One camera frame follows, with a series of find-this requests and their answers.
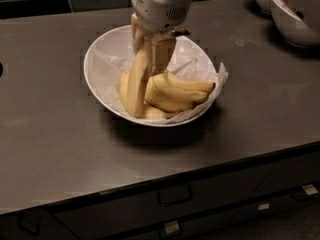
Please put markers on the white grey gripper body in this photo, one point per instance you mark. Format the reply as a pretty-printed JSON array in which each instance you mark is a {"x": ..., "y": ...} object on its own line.
[{"x": 156, "y": 11}]

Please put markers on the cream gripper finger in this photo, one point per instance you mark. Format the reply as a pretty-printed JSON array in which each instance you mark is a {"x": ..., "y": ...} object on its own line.
[
  {"x": 139, "y": 34},
  {"x": 160, "y": 47}
]

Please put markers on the large front yellow banana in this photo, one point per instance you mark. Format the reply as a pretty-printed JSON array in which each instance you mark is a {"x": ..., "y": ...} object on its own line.
[{"x": 137, "y": 84}]

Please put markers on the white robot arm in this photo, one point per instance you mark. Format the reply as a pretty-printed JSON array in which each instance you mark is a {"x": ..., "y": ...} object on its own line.
[{"x": 250, "y": 41}]

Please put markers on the large white bowl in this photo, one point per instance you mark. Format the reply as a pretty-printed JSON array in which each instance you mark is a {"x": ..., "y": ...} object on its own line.
[{"x": 120, "y": 38}]

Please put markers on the middle right yellow banana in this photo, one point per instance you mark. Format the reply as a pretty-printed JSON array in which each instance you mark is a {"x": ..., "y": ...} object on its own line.
[{"x": 164, "y": 87}]

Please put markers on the left yellow banana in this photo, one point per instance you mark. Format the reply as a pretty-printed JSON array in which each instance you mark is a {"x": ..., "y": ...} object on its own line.
[{"x": 122, "y": 87}]

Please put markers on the top right yellow banana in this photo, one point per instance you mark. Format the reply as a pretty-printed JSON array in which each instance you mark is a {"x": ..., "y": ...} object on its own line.
[{"x": 189, "y": 85}]

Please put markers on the lower right yellow banana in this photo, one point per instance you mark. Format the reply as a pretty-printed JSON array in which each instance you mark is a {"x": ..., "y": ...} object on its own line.
[{"x": 155, "y": 98}]

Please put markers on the bottom small yellow banana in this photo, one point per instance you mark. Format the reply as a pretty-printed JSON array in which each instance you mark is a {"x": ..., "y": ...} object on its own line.
[{"x": 150, "y": 112}]

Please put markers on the white bowl front right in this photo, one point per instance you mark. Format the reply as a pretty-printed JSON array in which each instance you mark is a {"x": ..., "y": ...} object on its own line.
[{"x": 292, "y": 28}]

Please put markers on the right dark drawer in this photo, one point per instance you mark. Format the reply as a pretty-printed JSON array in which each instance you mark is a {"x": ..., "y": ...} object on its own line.
[{"x": 289, "y": 173}]

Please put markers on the dark drawer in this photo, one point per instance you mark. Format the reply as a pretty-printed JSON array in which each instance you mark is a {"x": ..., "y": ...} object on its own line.
[
  {"x": 289, "y": 173},
  {"x": 210, "y": 202},
  {"x": 247, "y": 212}
]

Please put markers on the dark upper drawer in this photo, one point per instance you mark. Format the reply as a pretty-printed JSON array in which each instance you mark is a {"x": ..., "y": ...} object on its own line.
[{"x": 210, "y": 202}]

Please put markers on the dark lower drawer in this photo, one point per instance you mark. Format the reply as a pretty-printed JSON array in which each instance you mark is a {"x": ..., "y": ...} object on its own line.
[{"x": 247, "y": 212}]

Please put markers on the left dark cabinet door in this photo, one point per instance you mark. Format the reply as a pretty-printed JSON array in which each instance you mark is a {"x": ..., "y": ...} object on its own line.
[{"x": 51, "y": 228}]

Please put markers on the black upper drawer handle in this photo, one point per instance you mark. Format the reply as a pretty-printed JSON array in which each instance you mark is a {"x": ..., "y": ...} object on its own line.
[{"x": 174, "y": 195}]

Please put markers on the left black handle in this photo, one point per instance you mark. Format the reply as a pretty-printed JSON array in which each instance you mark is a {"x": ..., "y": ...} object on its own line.
[{"x": 29, "y": 225}]

